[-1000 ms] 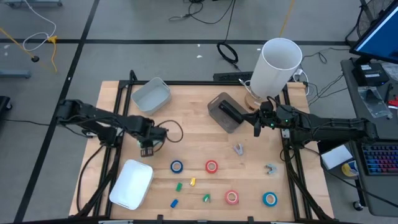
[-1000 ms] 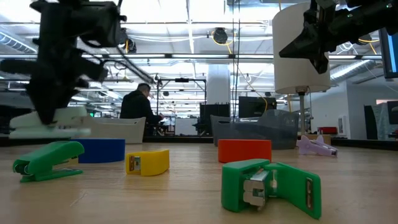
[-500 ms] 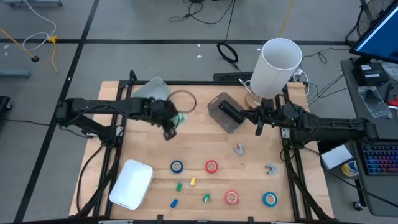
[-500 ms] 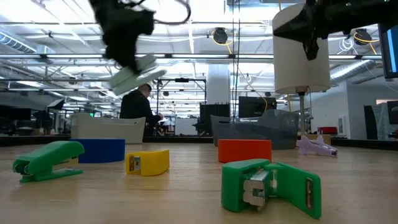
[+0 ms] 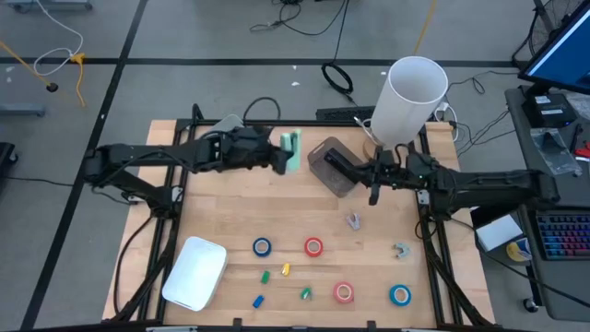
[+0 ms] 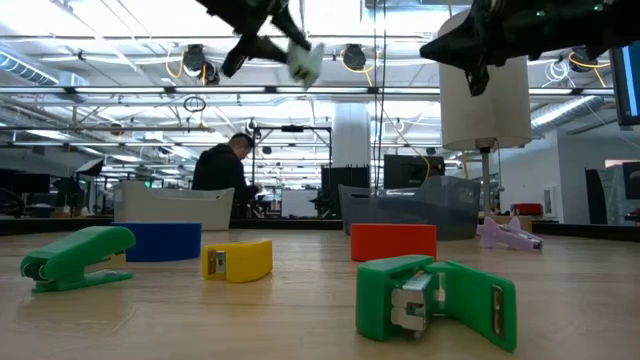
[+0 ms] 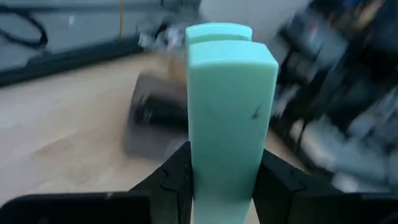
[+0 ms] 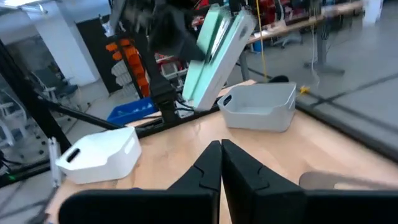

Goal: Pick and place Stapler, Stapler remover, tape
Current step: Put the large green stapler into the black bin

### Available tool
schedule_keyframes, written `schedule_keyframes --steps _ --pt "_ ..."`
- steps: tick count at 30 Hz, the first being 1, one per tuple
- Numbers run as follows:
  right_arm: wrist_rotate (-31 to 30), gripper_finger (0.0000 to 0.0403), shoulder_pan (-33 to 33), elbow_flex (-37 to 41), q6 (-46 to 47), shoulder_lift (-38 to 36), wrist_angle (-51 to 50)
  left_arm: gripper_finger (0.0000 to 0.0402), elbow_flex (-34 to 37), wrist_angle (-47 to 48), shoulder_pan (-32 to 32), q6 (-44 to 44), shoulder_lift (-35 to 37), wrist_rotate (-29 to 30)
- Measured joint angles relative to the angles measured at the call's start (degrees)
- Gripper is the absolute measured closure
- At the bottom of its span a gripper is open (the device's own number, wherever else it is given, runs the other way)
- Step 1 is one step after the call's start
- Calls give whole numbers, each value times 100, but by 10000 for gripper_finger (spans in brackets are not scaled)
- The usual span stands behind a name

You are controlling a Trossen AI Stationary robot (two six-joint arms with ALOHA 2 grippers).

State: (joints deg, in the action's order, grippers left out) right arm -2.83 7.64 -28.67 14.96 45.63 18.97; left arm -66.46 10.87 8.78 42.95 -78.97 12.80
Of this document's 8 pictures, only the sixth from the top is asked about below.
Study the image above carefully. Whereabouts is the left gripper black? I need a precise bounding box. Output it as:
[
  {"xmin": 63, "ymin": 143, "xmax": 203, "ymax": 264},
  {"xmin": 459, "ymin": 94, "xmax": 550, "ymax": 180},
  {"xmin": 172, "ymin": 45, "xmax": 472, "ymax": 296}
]
[{"xmin": 194, "ymin": 0, "xmax": 315, "ymax": 79}]

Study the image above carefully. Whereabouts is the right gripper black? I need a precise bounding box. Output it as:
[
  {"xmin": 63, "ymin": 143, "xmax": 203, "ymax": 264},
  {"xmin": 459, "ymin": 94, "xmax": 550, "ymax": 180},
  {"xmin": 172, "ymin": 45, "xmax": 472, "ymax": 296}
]
[{"xmin": 419, "ymin": 0, "xmax": 551, "ymax": 98}]

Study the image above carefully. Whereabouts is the small mint stapler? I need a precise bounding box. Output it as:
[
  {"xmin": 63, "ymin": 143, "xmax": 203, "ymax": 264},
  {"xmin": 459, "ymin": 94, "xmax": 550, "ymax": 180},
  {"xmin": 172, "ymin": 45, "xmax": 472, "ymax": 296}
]
[{"xmin": 286, "ymin": 41, "xmax": 326, "ymax": 91}]

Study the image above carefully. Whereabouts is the purple staple remover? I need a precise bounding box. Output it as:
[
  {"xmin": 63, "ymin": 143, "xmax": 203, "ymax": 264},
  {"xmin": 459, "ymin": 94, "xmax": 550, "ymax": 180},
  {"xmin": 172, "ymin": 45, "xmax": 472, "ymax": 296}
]
[{"xmin": 475, "ymin": 215, "xmax": 544, "ymax": 253}]

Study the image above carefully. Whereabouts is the red tape roll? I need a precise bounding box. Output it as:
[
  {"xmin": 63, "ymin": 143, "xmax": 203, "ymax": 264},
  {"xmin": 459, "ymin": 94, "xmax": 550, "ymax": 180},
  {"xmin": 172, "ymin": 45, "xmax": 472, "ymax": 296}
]
[{"xmin": 350, "ymin": 222, "xmax": 439, "ymax": 263}]

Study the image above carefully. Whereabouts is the small yellow stapler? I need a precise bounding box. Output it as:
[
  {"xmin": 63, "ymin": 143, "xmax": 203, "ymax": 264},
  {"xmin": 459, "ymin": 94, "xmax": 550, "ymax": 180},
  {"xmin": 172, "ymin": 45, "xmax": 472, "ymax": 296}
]
[{"xmin": 201, "ymin": 239, "xmax": 274, "ymax": 284}]

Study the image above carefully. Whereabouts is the dark blue tape roll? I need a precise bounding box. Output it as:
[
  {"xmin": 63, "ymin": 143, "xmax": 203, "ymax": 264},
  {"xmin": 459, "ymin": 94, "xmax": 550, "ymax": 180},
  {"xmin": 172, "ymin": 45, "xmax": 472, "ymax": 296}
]
[{"xmin": 110, "ymin": 221, "xmax": 203, "ymax": 264}]

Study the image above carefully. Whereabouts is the green staple remover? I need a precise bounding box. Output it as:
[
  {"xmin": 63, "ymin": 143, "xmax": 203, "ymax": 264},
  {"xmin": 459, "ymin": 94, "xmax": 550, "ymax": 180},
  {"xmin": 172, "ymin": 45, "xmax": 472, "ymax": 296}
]
[{"xmin": 355, "ymin": 254, "xmax": 519, "ymax": 354}]

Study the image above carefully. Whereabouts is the small green stapler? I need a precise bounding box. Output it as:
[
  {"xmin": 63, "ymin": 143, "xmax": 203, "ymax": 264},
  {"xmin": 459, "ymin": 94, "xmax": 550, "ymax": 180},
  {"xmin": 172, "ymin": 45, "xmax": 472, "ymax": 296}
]
[{"xmin": 19, "ymin": 225, "xmax": 137, "ymax": 294}]

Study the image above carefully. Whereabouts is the white shade table lamp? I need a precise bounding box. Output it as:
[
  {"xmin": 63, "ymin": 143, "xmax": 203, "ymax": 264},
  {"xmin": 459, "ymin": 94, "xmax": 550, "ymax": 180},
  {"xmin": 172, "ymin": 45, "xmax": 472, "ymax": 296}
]
[{"xmin": 437, "ymin": 9, "xmax": 534, "ymax": 234}]

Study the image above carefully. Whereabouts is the black background monitor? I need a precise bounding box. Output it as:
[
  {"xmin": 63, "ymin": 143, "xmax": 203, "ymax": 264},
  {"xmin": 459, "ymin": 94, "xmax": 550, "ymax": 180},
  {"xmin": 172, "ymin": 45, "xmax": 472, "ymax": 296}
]
[{"xmin": 382, "ymin": 153, "xmax": 447, "ymax": 190}]

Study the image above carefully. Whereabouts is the white building column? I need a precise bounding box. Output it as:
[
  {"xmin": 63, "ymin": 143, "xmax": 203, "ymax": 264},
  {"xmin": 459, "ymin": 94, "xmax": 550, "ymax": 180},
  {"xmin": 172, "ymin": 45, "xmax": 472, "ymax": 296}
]
[{"xmin": 331, "ymin": 102, "xmax": 372, "ymax": 169}]

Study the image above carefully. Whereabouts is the person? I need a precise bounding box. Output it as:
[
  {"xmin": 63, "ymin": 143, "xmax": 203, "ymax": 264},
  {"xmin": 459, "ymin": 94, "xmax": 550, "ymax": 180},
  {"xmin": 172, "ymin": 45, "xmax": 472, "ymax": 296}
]
[{"xmin": 191, "ymin": 131, "xmax": 263, "ymax": 207}]

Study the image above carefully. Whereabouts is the translucent smoky plastic bin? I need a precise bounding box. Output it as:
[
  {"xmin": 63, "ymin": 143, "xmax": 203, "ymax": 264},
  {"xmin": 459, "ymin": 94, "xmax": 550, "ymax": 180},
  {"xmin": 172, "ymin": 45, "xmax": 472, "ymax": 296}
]
[{"xmin": 337, "ymin": 174, "xmax": 483, "ymax": 242}]

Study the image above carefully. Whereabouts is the red box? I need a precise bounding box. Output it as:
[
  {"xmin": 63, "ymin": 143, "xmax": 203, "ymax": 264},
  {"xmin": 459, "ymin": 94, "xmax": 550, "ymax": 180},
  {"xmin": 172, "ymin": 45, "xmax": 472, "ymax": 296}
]
[{"xmin": 509, "ymin": 202, "xmax": 545, "ymax": 217}]

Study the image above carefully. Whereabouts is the white panel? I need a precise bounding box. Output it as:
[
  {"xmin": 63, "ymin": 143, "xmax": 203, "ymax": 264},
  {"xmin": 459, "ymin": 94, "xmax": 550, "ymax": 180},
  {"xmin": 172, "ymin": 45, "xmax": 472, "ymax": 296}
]
[{"xmin": 280, "ymin": 188, "xmax": 320, "ymax": 219}]

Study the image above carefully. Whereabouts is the black cabinet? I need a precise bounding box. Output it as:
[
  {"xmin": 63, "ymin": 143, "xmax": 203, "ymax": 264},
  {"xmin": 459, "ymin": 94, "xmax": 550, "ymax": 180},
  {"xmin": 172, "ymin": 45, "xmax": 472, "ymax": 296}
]
[{"xmin": 319, "ymin": 165, "xmax": 372, "ymax": 219}]

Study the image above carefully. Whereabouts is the computer monitor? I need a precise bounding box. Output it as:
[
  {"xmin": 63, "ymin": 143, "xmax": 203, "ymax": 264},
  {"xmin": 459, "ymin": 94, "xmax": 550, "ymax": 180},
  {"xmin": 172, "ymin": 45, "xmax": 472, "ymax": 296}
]
[{"xmin": 608, "ymin": 40, "xmax": 640, "ymax": 127}]

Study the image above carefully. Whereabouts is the light grey plastic bin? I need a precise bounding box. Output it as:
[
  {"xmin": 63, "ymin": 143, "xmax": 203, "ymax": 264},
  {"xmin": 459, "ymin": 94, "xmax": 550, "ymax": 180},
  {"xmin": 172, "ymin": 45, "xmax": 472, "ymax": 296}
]
[{"xmin": 112, "ymin": 180, "xmax": 236, "ymax": 232}]

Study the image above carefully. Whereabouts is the black studio light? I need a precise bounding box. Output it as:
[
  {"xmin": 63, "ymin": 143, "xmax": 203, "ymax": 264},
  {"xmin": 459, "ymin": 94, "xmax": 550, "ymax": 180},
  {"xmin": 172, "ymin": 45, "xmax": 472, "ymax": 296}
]
[{"xmin": 73, "ymin": 157, "xmax": 106, "ymax": 179}]

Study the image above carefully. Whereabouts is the black ceiling cable reel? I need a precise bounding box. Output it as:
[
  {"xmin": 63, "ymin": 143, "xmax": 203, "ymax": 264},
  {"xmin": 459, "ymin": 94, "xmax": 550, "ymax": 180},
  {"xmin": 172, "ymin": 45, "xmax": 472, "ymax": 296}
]
[
  {"xmin": 568, "ymin": 47, "xmax": 600, "ymax": 75},
  {"xmin": 341, "ymin": 43, "xmax": 368, "ymax": 72},
  {"xmin": 202, "ymin": 59, "xmax": 222, "ymax": 86},
  {"xmin": 181, "ymin": 43, "xmax": 208, "ymax": 74}
]

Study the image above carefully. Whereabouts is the black camera rig stand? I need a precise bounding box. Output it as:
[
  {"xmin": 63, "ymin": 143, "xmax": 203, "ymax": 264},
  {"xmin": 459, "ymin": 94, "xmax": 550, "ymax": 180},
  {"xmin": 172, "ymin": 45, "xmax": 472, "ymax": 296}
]
[{"xmin": 251, "ymin": 123, "xmax": 335, "ymax": 201}]

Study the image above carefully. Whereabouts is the black aluminium table frame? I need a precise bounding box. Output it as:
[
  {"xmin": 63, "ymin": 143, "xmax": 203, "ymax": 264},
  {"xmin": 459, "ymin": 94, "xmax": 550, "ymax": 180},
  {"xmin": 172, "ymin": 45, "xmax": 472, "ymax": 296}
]
[{"xmin": 0, "ymin": 214, "xmax": 640, "ymax": 242}]

